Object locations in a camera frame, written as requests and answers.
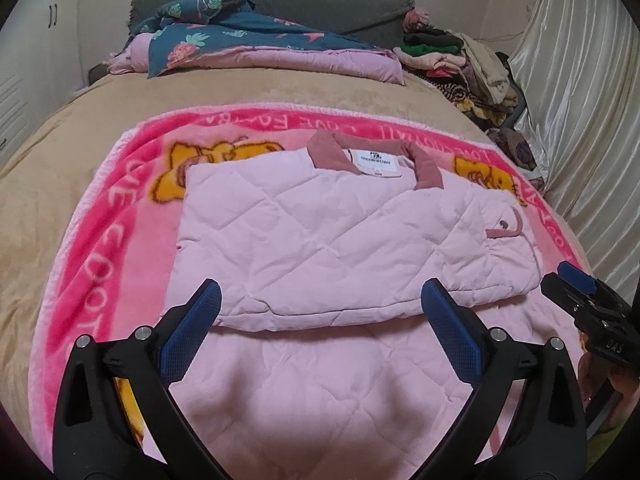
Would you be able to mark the white satin curtain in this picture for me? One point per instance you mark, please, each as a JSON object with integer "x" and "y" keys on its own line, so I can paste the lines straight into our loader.
{"x": 585, "y": 110}

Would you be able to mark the pile of mixed clothes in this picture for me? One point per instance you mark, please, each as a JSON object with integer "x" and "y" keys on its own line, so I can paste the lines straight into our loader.
{"x": 450, "y": 55}

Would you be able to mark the person's right hand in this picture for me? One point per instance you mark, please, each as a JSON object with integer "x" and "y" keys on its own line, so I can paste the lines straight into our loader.
{"x": 594, "y": 377}

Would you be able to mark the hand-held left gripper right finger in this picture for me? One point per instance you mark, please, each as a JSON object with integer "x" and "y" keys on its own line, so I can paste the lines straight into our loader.
{"x": 452, "y": 335}

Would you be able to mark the pink quilted jacket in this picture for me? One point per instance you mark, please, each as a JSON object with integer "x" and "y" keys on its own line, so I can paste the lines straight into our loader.
{"x": 325, "y": 240}

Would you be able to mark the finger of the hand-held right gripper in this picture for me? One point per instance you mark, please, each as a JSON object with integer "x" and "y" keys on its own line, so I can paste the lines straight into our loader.
{"x": 562, "y": 290}
{"x": 576, "y": 273}

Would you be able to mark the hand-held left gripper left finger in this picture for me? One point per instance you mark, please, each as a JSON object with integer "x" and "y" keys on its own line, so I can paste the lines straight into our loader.
{"x": 192, "y": 332}

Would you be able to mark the beige bed cover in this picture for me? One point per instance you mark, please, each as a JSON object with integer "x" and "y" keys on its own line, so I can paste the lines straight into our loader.
{"x": 50, "y": 160}

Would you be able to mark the white wardrobe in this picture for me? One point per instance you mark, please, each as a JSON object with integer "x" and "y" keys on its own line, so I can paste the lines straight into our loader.
{"x": 30, "y": 60}

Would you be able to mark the pink printed blanket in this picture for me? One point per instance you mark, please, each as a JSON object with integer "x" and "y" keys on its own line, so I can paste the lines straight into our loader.
{"x": 100, "y": 240}

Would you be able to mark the blue floral quilt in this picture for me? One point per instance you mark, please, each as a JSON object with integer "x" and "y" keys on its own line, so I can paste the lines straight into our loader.
{"x": 225, "y": 40}

